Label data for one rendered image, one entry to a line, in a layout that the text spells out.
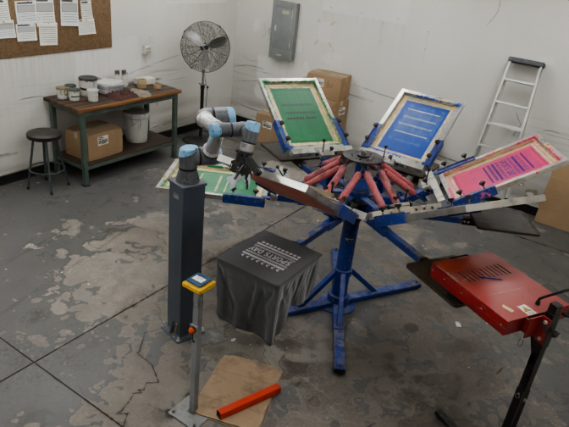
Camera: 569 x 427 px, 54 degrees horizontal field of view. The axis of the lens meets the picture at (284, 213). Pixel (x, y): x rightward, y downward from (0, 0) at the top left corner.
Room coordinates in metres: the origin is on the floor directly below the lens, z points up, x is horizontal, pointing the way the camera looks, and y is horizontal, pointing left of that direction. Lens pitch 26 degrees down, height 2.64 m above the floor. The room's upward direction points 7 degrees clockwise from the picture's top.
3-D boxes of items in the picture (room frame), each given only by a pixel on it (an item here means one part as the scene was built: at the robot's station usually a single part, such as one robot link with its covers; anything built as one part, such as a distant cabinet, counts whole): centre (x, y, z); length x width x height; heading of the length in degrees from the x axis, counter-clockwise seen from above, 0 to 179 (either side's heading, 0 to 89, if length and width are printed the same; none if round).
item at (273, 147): (4.41, -0.20, 0.91); 1.34 x 0.40 x 0.08; 29
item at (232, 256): (2.87, 0.05, 0.95); 0.48 x 0.44 x 0.01; 149
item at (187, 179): (3.26, 0.65, 1.25); 0.15 x 0.15 x 0.10
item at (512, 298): (2.59, -1.21, 1.06); 0.61 x 0.46 x 0.12; 29
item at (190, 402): (2.50, 0.42, 0.48); 0.22 x 0.22 x 0.96; 59
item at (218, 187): (3.84, 0.39, 1.05); 1.08 x 0.61 x 0.23; 89
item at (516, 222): (3.82, -1.19, 0.91); 1.34 x 0.40 x 0.08; 89
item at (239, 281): (2.67, 0.17, 0.74); 0.45 x 0.03 x 0.43; 59
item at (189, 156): (3.27, 0.64, 1.37); 0.13 x 0.12 x 0.14; 115
